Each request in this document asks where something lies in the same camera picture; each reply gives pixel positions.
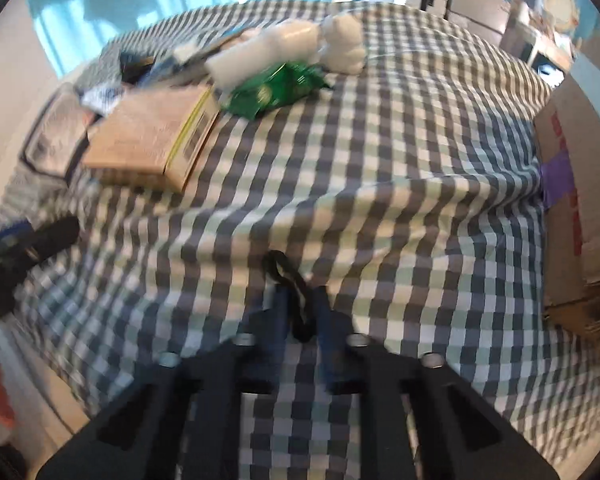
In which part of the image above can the grey checkered cloth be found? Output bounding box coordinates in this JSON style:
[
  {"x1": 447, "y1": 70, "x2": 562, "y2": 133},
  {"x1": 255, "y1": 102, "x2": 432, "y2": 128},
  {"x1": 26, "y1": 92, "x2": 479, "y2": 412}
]
[{"x1": 0, "y1": 0, "x2": 600, "y2": 480}]

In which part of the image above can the oval vanity mirror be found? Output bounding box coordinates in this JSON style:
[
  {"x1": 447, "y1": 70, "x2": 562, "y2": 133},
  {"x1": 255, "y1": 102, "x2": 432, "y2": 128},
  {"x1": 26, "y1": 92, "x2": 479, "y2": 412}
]
[{"x1": 540, "y1": 0, "x2": 582, "y2": 28}]

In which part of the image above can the silver small fridge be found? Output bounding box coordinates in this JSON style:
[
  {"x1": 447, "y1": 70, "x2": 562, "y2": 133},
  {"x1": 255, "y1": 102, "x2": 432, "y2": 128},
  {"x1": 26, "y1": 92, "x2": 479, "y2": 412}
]
[{"x1": 450, "y1": 0, "x2": 512, "y2": 32}]

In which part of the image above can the blue plastic packet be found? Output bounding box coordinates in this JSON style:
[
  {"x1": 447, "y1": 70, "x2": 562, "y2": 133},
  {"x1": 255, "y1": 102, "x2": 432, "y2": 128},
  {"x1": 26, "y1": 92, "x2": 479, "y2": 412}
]
[{"x1": 147, "y1": 55, "x2": 193, "y2": 83}]

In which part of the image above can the black hair tie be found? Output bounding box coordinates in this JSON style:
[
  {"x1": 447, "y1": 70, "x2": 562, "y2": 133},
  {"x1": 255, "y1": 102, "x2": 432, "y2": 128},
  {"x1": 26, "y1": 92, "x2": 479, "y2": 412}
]
[{"x1": 262, "y1": 250, "x2": 313, "y2": 343}]

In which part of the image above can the white tube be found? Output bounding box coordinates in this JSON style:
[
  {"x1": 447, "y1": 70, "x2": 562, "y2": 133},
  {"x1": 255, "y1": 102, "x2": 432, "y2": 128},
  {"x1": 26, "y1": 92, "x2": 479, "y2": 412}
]
[{"x1": 205, "y1": 19, "x2": 321, "y2": 92}]

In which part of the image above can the flat paper carton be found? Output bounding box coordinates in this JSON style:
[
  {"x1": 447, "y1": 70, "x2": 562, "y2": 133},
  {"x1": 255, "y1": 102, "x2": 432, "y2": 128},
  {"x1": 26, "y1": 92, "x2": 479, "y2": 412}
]
[{"x1": 81, "y1": 85, "x2": 222, "y2": 193}]

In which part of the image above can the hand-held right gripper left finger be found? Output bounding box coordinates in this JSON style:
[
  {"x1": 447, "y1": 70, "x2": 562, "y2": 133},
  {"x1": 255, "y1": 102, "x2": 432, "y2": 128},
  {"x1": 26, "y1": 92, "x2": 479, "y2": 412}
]
[{"x1": 35, "y1": 282, "x2": 293, "y2": 480}]

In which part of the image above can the white bear figurine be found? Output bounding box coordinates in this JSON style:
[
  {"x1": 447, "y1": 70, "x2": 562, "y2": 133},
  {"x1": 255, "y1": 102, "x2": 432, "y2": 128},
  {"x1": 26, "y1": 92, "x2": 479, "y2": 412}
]
[{"x1": 320, "y1": 12, "x2": 366, "y2": 73}]

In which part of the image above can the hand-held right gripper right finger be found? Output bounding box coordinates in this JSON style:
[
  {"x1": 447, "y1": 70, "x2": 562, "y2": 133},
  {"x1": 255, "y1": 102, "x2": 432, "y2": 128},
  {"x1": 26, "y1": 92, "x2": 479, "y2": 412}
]
[{"x1": 312, "y1": 286, "x2": 561, "y2": 480}]

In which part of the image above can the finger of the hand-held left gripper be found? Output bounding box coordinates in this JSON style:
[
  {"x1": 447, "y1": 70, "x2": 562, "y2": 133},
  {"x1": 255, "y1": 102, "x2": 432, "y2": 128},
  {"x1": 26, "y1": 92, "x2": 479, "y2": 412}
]
[
  {"x1": 19, "y1": 216, "x2": 81, "y2": 264},
  {"x1": 0, "y1": 227, "x2": 31, "y2": 256}
]

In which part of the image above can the blue white packet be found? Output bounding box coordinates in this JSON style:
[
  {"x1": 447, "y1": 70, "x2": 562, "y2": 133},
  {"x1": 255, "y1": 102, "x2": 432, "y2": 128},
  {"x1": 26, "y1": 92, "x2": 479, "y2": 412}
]
[{"x1": 80, "y1": 84, "x2": 127, "y2": 117}]

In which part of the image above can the green plastic packet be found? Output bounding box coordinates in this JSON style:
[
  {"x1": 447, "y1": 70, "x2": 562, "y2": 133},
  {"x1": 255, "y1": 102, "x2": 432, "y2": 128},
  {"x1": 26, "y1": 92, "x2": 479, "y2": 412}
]
[{"x1": 220, "y1": 61, "x2": 333, "y2": 121}]

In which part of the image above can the cardboard box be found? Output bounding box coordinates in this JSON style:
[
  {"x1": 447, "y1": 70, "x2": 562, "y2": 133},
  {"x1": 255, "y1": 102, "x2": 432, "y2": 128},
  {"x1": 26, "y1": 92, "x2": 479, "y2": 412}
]
[{"x1": 532, "y1": 42, "x2": 600, "y2": 341}]

